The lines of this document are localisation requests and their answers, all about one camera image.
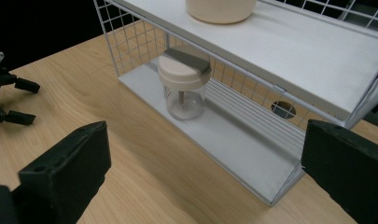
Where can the glass jar with white lid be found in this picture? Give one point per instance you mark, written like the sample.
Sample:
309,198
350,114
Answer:
184,81

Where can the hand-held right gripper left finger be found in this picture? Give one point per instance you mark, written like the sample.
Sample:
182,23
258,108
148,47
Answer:
68,174

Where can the white cup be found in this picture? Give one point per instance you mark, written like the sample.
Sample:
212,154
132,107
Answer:
221,11

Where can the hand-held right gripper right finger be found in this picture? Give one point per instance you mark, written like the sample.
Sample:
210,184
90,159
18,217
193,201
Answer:
348,171

